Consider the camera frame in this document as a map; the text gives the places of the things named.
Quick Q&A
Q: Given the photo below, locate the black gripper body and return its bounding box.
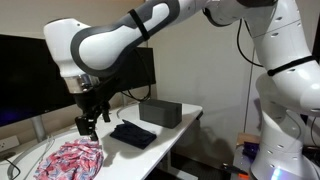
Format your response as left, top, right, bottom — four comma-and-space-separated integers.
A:
73, 79, 115, 135

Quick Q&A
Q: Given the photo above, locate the pink floral cloth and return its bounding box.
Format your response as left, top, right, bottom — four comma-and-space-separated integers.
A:
33, 138, 104, 180

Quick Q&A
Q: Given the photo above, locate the dark navy folded cloth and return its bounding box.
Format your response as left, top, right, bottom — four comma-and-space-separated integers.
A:
110, 120, 157, 149

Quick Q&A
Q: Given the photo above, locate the dark grey fabric box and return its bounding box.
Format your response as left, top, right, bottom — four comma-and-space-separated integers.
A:
139, 99, 182, 129

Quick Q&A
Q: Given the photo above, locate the right black monitor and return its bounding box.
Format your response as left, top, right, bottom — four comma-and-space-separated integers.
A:
116, 47, 156, 92

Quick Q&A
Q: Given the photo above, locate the black monitor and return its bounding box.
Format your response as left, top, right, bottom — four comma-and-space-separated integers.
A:
116, 47, 156, 92
0, 35, 75, 126

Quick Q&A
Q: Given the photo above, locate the curved silver monitor stand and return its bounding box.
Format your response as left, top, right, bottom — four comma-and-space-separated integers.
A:
6, 114, 56, 180

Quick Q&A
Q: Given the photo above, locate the left black monitor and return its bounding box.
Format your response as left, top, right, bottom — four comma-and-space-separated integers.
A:
0, 35, 75, 126

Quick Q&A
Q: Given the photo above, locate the white power strip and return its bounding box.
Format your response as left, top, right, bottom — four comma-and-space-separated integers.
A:
0, 136, 19, 152

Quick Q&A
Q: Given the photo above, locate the orange handled tool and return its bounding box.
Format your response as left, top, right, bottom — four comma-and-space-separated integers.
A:
221, 163, 248, 175

